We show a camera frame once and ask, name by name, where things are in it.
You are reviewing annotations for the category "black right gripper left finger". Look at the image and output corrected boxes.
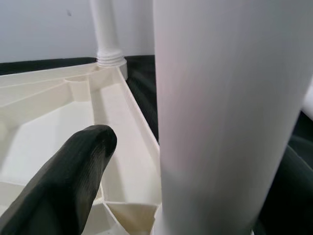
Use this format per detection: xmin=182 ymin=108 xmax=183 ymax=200
xmin=0 ymin=124 xmax=118 ymax=235

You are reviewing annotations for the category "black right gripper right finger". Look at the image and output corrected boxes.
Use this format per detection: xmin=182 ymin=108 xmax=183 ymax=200
xmin=254 ymin=144 xmax=313 ymax=235

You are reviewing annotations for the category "white plastic table top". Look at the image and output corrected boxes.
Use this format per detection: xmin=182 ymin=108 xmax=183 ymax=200
xmin=0 ymin=58 xmax=163 ymax=235

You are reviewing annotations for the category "white tapered plastic table leg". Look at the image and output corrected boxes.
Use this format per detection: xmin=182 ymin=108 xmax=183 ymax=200
xmin=153 ymin=0 xmax=313 ymax=235
xmin=89 ymin=0 xmax=125 ymax=67
xmin=302 ymin=75 xmax=313 ymax=118

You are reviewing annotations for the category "black table cloth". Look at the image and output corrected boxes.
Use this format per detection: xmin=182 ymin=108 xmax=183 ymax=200
xmin=0 ymin=55 xmax=313 ymax=235

